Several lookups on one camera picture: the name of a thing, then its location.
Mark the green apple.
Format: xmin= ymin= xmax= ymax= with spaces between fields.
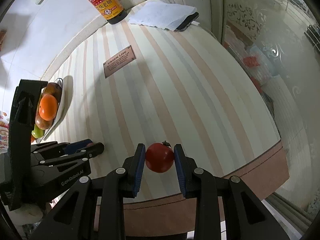
xmin=31 ymin=125 xmax=44 ymax=139

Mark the orange with stem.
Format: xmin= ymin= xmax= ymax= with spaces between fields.
xmin=39 ymin=94 xmax=58 ymax=121

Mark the soy sauce bottle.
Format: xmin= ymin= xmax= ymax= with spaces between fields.
xmin=88 ymin=0 xmax=127 ymax=24

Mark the striped table mat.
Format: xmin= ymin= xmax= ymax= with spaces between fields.
xmin=39 ymin=3 xmax=291 ymax=221

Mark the red cherry tomato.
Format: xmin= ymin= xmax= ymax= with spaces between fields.
xmin=145 ymin=141 xmax=174 ymax=173

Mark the brown label patch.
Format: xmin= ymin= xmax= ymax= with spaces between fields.
xmin=103 ymin=46 xmax=136 ymax=78

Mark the brown-green apple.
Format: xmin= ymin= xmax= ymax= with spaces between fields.
xmin=43 ymin=82 xmax=62 ymax=103
xmin=35 ymin=111 xmax=53 ymax=130

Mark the smartphone under paper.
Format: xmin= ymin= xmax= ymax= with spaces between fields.
xmin=175 ymin=12 xmax=199 ymax=31

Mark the brown-green apple back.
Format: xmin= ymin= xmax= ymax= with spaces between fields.
xmin=43 ymin=82 xmax=62 ymax=103

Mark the colourful wall sticker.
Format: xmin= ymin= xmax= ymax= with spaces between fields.
xmin=0 ymin=112 xmax=10 ymax=154

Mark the brown-green apple front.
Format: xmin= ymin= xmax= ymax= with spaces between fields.
xmin=35 ymin=111 xmax=53 ymax=130

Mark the white folded paper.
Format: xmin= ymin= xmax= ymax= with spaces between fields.
xmin=129 ymin=2 xmax=197 ymax=31

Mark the floral oval ceramic plate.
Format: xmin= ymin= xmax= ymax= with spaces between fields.
xmin=40 ymin=77 xmax=65 ymax=141

